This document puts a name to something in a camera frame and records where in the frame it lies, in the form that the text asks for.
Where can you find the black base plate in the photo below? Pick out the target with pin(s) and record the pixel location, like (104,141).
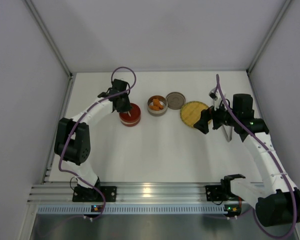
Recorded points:
(219,193)
(102,193)

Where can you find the orange fried food piece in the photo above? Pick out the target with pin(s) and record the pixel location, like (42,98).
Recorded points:
(154,108)

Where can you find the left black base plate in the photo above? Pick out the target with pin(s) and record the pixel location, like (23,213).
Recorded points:
(102,193)

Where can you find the slotted cable duct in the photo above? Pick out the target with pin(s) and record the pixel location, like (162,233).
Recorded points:
(137,209)

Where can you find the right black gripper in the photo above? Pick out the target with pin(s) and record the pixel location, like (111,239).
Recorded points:
(205,121)

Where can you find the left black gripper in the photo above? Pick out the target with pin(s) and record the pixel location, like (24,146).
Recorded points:
(124,107)

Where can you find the brown-banded metal tin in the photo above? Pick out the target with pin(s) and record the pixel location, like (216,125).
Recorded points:
(163,102)

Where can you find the aluminium mounting rail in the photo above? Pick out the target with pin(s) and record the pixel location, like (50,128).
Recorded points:
(126,193)

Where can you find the brown round lid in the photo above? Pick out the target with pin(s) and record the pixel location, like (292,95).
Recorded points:
(175,100)

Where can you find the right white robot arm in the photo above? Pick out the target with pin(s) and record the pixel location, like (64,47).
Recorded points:
(278,202)

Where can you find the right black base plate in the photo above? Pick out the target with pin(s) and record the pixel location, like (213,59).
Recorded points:
(219,193)

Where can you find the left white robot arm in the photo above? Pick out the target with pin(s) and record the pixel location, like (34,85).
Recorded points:
(73,140)

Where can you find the round bamboo plate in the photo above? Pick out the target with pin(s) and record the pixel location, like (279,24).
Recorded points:
(190,112)

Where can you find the red round lid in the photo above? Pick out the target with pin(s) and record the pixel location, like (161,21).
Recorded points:
(133,112)

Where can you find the metal tongs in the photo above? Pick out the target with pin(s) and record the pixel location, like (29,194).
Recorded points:
(227,132)

